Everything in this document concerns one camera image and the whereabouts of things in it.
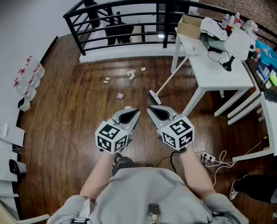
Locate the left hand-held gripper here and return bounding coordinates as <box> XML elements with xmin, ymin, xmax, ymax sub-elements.
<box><xmin>95</xmin><ymin>108</ymin><xmax>141</xmax><ymax>154</ymax></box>

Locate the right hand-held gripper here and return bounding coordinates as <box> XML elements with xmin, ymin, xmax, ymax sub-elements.
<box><xmin>147</xmin><ymin>105</ymin><xmax>195</xmax><ymax>152</ymax></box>

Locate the white broom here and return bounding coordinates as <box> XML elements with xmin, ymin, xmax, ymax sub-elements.
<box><xmin>149</xmin><ymin>45</ymin><xmax>197</xmax><ymax>105</ymax></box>

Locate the person's left forearm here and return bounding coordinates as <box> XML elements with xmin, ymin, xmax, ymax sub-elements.
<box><xmin>78</xmin><ymin>151</ymin><xmax>115</xmax><ymax>200</ymax></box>

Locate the person's right forearm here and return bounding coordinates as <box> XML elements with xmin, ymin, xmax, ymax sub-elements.
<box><xmin>179</xmin><ymin>146</ymin><xmax>217</xmax><ymax>200</ymax></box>

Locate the person's left shoe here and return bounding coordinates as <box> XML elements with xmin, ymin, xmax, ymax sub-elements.
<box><xmin>112</xmin><ymin>152</ymin><xmax>135</xmax><ymax>175</ymax></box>

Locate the white power strip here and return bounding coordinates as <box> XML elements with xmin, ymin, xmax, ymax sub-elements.
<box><xmin>200</xmin><ymin>152</ymin><xmax>216</xmax><ymax>162</ymax></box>

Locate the white table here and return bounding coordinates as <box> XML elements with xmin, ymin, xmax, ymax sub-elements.
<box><xmin>232</xmin><ymin>91</ymin><xmax>277</xmax><ymax>162</ymax></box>
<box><xmin>170</xmin><ymin>27</ymin><xmax>255</xmax><ymax>118</ymax></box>

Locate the person's grey shirt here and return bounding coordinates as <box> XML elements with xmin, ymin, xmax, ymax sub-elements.
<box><xmin>47</xmin><ymin>167</ymin><xmax>250</xmax><ymax>224</ymax></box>

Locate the black staircase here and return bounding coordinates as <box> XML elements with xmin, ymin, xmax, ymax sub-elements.
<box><xmin>91</xmin><ymin>2</ymin><xmax>135</xmax><ymax>45</ymax></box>

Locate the dark grey case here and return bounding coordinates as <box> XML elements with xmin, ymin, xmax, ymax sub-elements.
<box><xmin>199</xmin><ymin>33</ymin><xmax>227</xmax><ymax>53</ymax></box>

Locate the cardboard box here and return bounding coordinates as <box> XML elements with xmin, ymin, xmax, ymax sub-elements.
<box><xmin>177</xmin><ymin>14</ymin><xmax>202</xmax><ymax>40</ymax></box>

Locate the metal badge pendant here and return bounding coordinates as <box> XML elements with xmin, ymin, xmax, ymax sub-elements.
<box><xmin>149</xmin><ymin>203</ymin><xmax>161</xmax><ymax>223</ymax></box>

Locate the dark top desk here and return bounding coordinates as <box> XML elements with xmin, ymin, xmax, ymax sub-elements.
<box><xmin>214</xmin><ymin>59</ymin><xmax>277</xmax><ymax>126</ymax></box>

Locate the pile of white papers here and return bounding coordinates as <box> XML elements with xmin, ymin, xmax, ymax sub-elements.
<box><xmin>200</xmin><ymin>17</ymin><xmax>229</xmax><ymax>41</ymax></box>

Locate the white desk lamp black base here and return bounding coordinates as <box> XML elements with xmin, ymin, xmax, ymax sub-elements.
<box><xmin>222</xmin><ymin>28</ymin><xmax>253</xmax><ymax>72</ymax></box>

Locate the black keyboard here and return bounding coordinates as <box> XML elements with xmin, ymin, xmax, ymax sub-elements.
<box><xmin>263</xmin><ymin>89</ymin><xmax>277</xmax><ymax>106</ymax></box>

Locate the black metal railing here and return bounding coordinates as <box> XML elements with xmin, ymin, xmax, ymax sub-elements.
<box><xmin>63</xmin><ymin>0</ymin><xmax>277</xmax><ymax>56</ymax></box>

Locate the group of small bottles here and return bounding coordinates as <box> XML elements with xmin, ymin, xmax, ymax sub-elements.
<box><xmin>221</xmin><ymin>12</ymin><xmax>258</xmax><ymax>34</ymax></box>

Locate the blue plastic bin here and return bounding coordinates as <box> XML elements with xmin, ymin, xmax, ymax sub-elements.
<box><xmin>255</xmin><ymin>40</ymin><xmax>277</xmax><ymax>68</ymax></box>

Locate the white cabinet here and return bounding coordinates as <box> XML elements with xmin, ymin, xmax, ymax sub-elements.
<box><xmin>0</xmin><ymin>111</ymin><xmax>26</xmax><ymax>197</ymax></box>

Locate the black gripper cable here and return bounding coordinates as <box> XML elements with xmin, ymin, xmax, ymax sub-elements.
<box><xmin>152</xmin><ymin>150</ymin><xmax>183</xmax><ymax>174</ymax></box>

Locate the white cable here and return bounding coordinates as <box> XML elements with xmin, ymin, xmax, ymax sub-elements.
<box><xmin>205</xmin><ymin>140</ymin><xmax>263</xmax><ymax>187</ymax></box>

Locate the black lamp cable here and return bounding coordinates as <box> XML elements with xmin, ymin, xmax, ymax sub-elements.
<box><xmin>207</xmin><ymin>51</ymin><xmax>230</xmax><ymax>66</ymax></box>

